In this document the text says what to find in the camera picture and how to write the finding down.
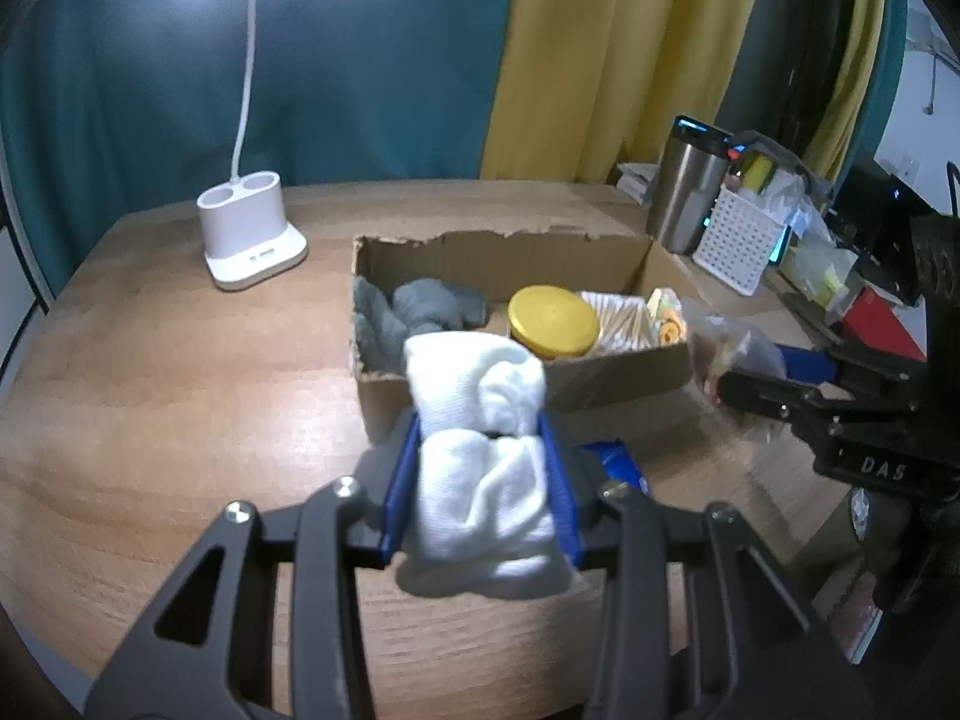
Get clear snack bag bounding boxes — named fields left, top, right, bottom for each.
left=679, top=296, right=788, bottom=443

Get white socks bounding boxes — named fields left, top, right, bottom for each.
left=394, top=331, right=578, bottom=602

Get clear plastic bag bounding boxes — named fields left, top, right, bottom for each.
left=757, top=165, right=837, bottom=241

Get narrow teal curtain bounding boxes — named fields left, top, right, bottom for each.
left=862, top=0, right=910, bottom=166

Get narrow yellow curtain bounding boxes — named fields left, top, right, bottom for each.
left=806, top=0, right=886, bottom=181

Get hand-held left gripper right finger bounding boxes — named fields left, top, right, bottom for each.
left=536, top=414, right=878, bottom=720

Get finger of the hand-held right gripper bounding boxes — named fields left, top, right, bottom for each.
left=716, top=371, right=837, bottom=432
left=776, top=343, right=923, bottom=400

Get wide yellow curtain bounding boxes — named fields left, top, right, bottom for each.
left=480, top=0, right=766, bottom=185

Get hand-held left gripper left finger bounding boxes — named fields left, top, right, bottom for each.
left=82, top=409, right=421, bottom=720

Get yellow sponge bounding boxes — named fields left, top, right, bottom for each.
left=739, top=152, right=777, bottom=192

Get stack of papers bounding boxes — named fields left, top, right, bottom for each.
left=616, top=161, right=661, bottom=203

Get red box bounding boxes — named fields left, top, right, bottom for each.
left=840, top=286, right=927, bottom=362

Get blue tissue packet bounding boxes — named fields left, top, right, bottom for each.
left=577, top=439, right=650, bottom=496

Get yellow lid jar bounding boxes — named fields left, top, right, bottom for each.
left=508, top=285, right=601, bottom=362

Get cardboard box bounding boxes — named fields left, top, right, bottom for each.
left=350, top=231, right=695, bottom=447

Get steel tumbler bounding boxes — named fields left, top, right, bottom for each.
left=646, top=116, right=732, bottom=256

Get wide teal curtain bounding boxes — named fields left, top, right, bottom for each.
left=0, top=0, right=518, bottom=301

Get yellow snack packet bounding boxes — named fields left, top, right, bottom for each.
left=646, top=287, right=689, bottom=348

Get white desk lamp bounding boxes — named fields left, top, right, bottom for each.
left=161, top=0, right=370, bottom=292

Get cotton swab pack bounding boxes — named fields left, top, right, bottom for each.
left=581, top=291, right=661, bottom=353

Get black monitor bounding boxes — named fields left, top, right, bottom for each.
left=829, top=150, right=935, bottom=308

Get white perforated basket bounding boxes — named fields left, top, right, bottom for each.
left=691, top=186, right=788, bottom=297

